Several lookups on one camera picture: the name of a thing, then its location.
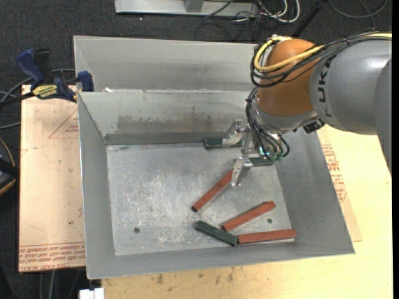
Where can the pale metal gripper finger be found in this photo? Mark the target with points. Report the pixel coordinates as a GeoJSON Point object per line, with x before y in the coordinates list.
{"type": "Point", "coordinates": [234, 133]}
{"type": "Point", "coordinates": [239, 170]}

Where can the dark green flat block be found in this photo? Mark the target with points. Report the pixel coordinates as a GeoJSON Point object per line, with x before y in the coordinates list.
{"type": "Point", "coordinates": [263, 162]}
{"type": "Point", "coordinates": [215, 233]}
{"type": "Point", "coordinates": [214, 143]}

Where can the red-brown flat block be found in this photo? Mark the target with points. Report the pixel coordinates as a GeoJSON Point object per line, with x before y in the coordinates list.
{"type": "Point", "coordinates": [212, 192]}
{"type": "Point", "coordinates": [249, 215]}
{"type": "Point", "coordinates": [268, 236]}

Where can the grey metal bin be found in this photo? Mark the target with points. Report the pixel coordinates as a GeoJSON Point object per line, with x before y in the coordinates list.
{"type": "Point", "coordinates": [162, 185]}

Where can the brown cardboard board, red print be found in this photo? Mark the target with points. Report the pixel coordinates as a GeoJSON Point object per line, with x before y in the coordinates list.
{"type": "Point", "coordinates": [50, 179]}

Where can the black cylinder on white bracket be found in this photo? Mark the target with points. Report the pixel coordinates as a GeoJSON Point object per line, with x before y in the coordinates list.
{"type": "Point", "coordinates": [313, 126]}

